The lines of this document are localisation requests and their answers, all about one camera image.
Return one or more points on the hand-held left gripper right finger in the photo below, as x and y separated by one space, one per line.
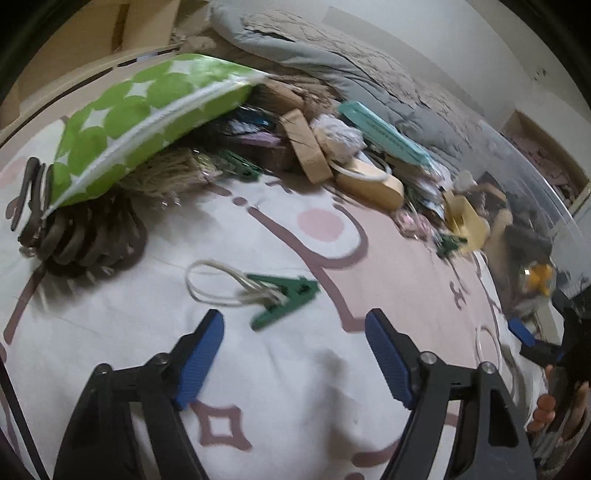
388 364

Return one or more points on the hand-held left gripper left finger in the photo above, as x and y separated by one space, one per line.
201 364

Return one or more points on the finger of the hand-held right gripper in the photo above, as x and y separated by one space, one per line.
521 332
565 307

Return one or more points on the green clothespin with white loop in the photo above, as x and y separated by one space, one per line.
281 300

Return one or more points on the clear plastic storage bin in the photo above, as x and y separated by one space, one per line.
531 184

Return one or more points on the person's right hand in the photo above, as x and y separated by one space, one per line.
545 413

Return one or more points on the orange yellow toy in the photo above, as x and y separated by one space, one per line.
538 277

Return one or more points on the pink printed blanket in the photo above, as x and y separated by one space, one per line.
286 415

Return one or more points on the yellow plastic piece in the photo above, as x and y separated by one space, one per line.
466 224

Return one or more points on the pile of clothes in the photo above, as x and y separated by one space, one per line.
554 157

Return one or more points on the black hair claw clips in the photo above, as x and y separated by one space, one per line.
83 235

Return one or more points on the clear plastic packet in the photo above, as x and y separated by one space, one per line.
425 184

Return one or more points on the oval wooden block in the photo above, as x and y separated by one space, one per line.
376 187

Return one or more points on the jute tassel with foil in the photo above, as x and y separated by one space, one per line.
161 177

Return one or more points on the teal wet wipes packet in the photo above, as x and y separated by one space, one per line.
388 134

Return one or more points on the white yarn ball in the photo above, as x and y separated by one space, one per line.
334 136

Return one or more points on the oval wooden box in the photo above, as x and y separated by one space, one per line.
302 143

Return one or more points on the grey textured pillow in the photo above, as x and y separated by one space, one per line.
438 106
332 37

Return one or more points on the green polka-dot pouch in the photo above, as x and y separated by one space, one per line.
138 124

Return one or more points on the blue shiny clip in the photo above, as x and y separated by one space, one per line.
256 121

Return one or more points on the jute twine bundle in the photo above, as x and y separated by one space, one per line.
286 92

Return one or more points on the beige fuzzy blanket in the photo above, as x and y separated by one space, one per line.
198 44

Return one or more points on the wooden shelf unit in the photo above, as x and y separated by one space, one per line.
69 69

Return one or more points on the grey duvet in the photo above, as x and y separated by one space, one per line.
258 41

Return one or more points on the wooden wall cubby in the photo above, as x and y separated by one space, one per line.
510 121

